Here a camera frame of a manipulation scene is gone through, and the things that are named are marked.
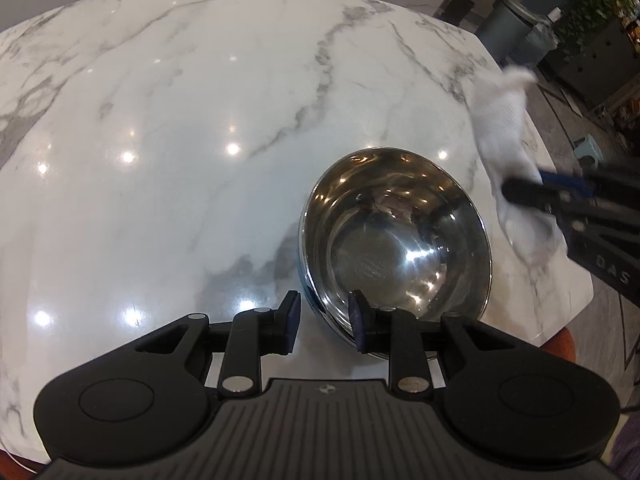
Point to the white cloth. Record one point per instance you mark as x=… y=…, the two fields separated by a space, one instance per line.
x=500 y=125

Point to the small green stool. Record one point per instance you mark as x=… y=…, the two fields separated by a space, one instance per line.
x=587 y=149

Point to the steel bowl with blue outside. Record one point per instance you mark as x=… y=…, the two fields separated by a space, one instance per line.
x=395 y=240

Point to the leafy green plant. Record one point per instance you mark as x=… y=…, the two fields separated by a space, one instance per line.
x=595 y=0

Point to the orange chair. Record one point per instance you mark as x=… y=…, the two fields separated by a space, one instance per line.
x=559 y=346
x=17 y=469

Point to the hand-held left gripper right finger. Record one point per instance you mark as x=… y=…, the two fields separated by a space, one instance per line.
x=357 y=321

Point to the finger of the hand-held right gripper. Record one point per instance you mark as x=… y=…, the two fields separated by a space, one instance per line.
x=525 y=191
x=570 y=182

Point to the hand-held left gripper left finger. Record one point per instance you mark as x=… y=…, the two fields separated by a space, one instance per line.
x=291 y=321

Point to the grey trash bin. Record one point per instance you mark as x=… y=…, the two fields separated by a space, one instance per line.
x=502 y=30

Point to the dark planter cabinet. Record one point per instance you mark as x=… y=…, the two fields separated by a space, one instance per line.
x=590 y=67

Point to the bin with plastic bag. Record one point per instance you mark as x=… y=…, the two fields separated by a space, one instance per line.
x=542 y=35

